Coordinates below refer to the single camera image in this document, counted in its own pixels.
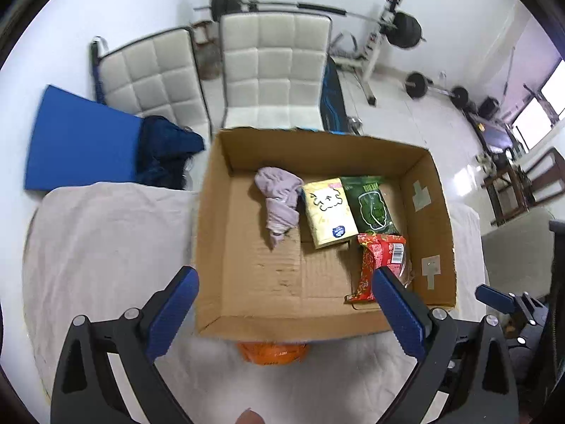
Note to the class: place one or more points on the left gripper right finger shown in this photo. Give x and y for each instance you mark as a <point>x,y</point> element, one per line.
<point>468,361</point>

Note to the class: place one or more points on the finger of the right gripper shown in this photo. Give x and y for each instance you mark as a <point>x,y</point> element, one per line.
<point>495,299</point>

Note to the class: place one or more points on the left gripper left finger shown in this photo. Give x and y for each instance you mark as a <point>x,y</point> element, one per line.
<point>85,389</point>

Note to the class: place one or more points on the red snack packet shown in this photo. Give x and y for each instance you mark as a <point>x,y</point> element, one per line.
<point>379,250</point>

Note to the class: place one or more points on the green snack bag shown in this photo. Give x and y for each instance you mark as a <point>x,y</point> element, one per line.
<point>368,206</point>

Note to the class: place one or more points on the orange snack bag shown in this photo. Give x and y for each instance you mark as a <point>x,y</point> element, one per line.
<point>273,354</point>

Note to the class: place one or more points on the cream tissue pack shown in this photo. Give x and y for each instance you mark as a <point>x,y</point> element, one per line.
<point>329,215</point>

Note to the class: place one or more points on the lilac fleece cloth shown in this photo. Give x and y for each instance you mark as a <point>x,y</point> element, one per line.
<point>281,190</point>

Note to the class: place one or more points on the operator left hand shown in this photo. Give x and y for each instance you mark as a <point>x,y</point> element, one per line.
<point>250,417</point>

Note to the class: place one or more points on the beige plastic chair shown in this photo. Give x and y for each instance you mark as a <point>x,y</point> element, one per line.
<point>519,254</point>

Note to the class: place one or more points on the brown wooden chair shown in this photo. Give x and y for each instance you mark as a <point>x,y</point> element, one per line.
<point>543,181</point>

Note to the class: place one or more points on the grey table cloth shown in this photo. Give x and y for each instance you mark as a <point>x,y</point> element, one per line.
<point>102,249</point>

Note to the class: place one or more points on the open cardboard box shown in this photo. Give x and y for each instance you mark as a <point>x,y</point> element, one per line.
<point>253,291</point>

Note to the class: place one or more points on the black speaker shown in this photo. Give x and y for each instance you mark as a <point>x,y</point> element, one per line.
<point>488,108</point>

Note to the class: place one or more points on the small barbell on floor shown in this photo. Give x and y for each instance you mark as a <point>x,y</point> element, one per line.
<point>417,86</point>

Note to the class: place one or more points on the blue foam mat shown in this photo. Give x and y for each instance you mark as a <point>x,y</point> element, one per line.
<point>77,142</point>

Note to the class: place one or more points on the dark blue garment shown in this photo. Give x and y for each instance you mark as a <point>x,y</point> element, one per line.
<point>163,149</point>

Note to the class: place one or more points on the white bench press rack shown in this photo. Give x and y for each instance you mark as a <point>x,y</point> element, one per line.
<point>363,62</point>

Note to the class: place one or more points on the large barbell on rack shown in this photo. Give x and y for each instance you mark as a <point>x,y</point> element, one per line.
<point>400,29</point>

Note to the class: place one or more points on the left white padded chair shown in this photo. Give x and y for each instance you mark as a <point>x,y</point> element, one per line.
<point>154,76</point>

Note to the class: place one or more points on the white padded chair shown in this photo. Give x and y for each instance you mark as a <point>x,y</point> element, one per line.
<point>274,65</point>
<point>154,76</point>

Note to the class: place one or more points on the right white padded chair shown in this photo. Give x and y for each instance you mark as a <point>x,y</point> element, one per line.
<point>274,65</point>

